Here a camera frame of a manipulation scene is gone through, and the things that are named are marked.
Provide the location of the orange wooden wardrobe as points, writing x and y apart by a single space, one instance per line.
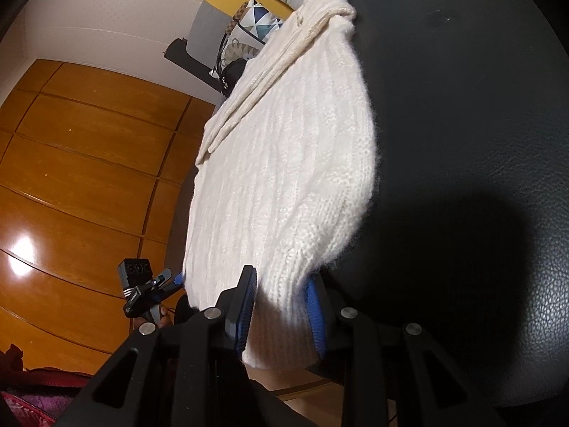
89 164

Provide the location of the triangle pattern pillow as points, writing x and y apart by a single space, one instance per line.
260 20

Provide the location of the dark red bag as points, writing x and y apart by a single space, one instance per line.
35 387

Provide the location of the black handbag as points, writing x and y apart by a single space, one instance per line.
233 75

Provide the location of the black leather padded table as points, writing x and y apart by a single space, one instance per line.
466 142

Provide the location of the person's left hand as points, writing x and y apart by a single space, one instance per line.
165 318

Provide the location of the white knit sweater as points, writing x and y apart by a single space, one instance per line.
289 164

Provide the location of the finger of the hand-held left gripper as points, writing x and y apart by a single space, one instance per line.
175 282
162 277

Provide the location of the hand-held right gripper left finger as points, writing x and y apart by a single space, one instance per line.
249 307

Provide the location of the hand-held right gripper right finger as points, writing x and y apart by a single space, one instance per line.
315 316

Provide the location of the black upright board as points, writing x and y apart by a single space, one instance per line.
186 58

